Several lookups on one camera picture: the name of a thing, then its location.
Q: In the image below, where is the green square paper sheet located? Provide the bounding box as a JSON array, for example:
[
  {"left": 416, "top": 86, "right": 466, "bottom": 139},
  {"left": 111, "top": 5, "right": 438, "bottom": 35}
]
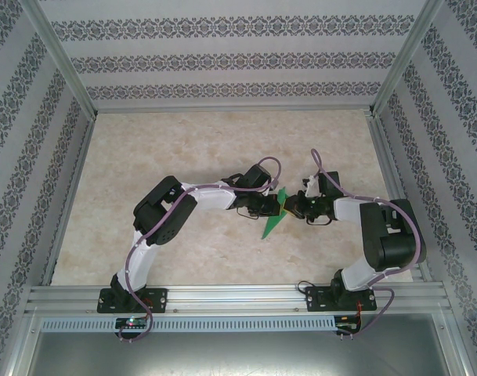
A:
[{"left": 260, "top": 187, "right": 291, "bottom": 240}]

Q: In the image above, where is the grey sheet metal panel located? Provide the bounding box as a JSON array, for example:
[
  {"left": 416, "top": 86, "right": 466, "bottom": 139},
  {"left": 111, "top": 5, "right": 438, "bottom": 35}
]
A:
[{"left": 2, "top": 313, "right": 474, "bottom": 376}]

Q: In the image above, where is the circuit board with green light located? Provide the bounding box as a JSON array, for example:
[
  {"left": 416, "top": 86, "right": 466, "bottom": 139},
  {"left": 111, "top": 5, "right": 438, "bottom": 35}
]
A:
[{"left": 115, "top": 317, "right": 147, "bottom": 329}]

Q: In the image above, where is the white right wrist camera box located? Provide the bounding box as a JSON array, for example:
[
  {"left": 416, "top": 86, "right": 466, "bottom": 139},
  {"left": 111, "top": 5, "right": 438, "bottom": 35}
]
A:
[{"left": 302, "top": 175, "right": 321, "bottom": 199}]

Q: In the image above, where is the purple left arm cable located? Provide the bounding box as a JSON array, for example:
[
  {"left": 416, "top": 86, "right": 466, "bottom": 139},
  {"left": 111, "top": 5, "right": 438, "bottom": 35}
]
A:
[{"left": 126, "top": 157, "right": 284, "bottom": 344}]

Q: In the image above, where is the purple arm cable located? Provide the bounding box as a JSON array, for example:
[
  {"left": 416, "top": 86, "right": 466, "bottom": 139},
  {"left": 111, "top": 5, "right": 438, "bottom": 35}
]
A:
[
  {"left": 309, "top": 147, "right": 426, "bottom": 340},
  {"left": 126, "top": 157, "right": 284, "bottom": 344}
]

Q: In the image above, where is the aluminium back rail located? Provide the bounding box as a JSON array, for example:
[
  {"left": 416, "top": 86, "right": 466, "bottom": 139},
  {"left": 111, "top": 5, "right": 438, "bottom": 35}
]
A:
[{"left": 92, "top": 105, "right": 374, "bottom": 115}]

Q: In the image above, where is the aluminium side rail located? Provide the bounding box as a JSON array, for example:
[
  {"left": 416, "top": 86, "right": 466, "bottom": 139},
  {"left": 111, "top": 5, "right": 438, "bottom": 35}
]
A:
[
  {"left": 366, "top": 115, "right": 433, "bottom": 283},
  {"left": 40, "top": 117, "right": 96, "bottom": 287}
]

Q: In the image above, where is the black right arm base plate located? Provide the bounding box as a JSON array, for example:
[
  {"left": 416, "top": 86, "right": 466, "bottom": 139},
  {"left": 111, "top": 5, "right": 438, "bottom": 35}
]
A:
[{"left": 305, "top": 284, "right": 378, "bottom": 313}]

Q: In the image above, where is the aluminium mounting rail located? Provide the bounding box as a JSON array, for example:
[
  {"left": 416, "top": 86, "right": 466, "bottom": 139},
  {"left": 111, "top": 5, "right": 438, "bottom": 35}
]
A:
[{"left": 24, "top": 284, "right": 453, "bottom": 315}]

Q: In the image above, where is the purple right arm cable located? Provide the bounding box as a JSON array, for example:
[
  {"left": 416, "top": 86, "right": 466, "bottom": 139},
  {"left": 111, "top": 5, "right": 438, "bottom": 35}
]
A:
[{"left": 309, "top": 147, "right": 426, "bottom": 340}]

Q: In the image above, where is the slotted grey cable duct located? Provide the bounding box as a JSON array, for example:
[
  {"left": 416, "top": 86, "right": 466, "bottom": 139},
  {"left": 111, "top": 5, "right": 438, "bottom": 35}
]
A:
[{"left": 40, "top": 315, "right": 338, "bottom": 334}]

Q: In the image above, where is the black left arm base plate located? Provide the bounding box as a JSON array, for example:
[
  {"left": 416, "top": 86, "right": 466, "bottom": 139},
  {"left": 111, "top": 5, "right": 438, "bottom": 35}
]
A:
[{"left": 96, "top": 287, "right": 169, "bottom": 314}]

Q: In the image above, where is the aluminium corner post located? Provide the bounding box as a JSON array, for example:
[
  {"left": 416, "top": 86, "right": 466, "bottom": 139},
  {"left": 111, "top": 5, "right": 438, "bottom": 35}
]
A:
[
  {"left": 20, "top": 0, "right": 99, "bottom": 119},
  {"left": 368, "top": 0, "right": 446, "bottom": 117}
]

